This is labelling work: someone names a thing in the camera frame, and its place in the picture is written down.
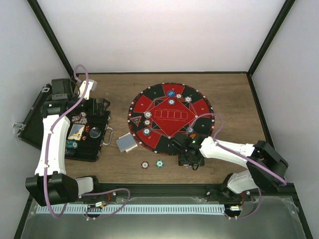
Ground teal chip stack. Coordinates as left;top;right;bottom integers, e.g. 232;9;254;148
155;160;164;168

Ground brown 100 chip stack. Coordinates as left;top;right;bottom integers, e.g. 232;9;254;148
141;161;149;169

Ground teal chip seat two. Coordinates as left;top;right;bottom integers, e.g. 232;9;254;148
143;128;151;135

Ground blue white chip seat three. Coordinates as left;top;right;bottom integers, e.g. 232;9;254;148
144;112;152;119

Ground blue white chip seat seven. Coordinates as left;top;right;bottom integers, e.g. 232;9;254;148
185;96;192;103

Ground teal chip seat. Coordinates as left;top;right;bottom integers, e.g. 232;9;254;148
168;99;175;105

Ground blue small blind button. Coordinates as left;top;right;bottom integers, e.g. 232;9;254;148
167;90;175;97

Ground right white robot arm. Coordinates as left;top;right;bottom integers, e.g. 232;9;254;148
171;133;289;201

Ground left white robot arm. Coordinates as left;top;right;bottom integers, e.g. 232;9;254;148
25;79;110;206

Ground chips in case top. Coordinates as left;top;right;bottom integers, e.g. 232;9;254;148
71;112;88;125

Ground black poker chip case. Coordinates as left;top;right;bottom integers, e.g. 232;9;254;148
17;84;110;162

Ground clear dealer button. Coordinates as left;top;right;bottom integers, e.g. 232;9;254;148
89;127;102;139

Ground card box in case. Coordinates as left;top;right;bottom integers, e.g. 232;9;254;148
67;124;85;141

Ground triangular all in marker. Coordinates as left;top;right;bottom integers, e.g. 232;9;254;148
130;116;142;126

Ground teal chips in case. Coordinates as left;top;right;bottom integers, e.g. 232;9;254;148
65;140;78;156

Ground round red black poker mat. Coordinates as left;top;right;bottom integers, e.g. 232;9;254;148
127;83;215;155

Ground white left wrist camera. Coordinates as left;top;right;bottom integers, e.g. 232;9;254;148
78;79;97;100

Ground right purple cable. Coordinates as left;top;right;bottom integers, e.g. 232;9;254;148
188;113;287;221

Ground purple cable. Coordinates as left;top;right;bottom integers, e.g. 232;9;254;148
43;64;131;222
188;113;287;221

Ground black front mounting rail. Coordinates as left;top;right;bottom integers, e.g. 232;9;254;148
74;182;295;203

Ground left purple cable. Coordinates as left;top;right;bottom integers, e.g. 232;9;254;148
43;64;131;222

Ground perforated light blue rail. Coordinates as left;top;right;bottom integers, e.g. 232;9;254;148
36;204;225;215

